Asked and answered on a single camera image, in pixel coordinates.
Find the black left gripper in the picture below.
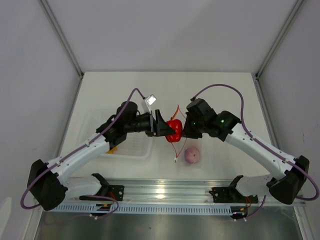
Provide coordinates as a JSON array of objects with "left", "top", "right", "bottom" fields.
[{"left": 125, "top": 109, "right": 176, "bottom": 137}]

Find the white perforated plastic basket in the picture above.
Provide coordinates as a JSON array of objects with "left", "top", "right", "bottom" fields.
[{"left": 81, "top": 106, "right": 154, "bottom": 161}]

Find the red toy bell pepper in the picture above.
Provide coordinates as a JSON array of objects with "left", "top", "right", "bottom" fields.
[{"left": 165, "top": 119, "right": 183, "bottom": 143}]

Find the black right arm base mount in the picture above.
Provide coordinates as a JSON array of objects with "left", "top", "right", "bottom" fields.
[{"left": 209, "top": 187, "right": 259, "bottom": 204}]

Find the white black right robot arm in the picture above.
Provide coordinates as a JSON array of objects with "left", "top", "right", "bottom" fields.
[{"left": 182, "top": 98, "right": 310, "bottom": 205}]

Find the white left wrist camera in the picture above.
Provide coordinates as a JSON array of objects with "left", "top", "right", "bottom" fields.
[{"left": 141, "top": 94, "right": 157, "bottom": 113}]

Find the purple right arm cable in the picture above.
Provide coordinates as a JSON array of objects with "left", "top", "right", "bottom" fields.
[{"left": 189, "top": 83, "right": 320, "bottom": 201}]

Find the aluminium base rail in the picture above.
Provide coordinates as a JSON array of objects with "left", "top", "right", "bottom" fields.
[{"left": 34, "top": 177, "right": 307, "bottom": 207}]

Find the aluminium frame post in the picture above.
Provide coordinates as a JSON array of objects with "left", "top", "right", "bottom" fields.
[
  {"left": 254, "top": 0, "right": 307, "bottom": 81},
  {"left": 38, "top": 0, "right": 84, "bottom": 79}
]

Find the purple toy onion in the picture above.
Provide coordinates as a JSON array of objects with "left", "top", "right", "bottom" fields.
[{"left": 184, "top": 146, "right": 201, "bottom": 164}]

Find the orange toy croissant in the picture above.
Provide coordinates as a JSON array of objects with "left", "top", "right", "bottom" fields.
[{"left": 106, "top": 147, "right": 118, "bottom": 154}]

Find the white slotted cable duct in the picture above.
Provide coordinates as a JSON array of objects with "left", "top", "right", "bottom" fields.
[{"left": 51, "top": 202, "right": 233, "bottom": 216}]

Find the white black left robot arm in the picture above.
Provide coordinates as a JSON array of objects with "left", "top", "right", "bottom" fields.
[{"left": 27, "top": 101, "right": 176, "bottom": 211}]

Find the aluminium frame post left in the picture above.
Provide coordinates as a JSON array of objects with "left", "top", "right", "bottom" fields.
[{"left": 38, "top": 0, "right": 84, "bottom": 79}]

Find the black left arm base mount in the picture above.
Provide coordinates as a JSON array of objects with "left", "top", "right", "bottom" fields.
[{"left": 79, "top": 185, "right": 125, "bottom": 202}]

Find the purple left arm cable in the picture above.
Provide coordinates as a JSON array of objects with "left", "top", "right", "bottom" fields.
[{"left": 20, "top": 87, "right": 147, "bottom": 210}]

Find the clear zip bag orange zipper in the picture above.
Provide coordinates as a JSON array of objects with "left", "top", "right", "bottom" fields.
[{"left": 167, "top": 105, "right": 202, "bottom": 169}]

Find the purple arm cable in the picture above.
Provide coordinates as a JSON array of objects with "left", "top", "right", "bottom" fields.
[
  {"left": 189, "top": 83, "right": 320, "bottom": 201},
  {"left": 20, "top": 87, "right": 147, "bottom": 210}
]

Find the aluminium frame post right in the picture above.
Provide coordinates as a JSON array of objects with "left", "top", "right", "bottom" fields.
[{"left": 254, "top": 0, "right": 307, "bottom": 81}]

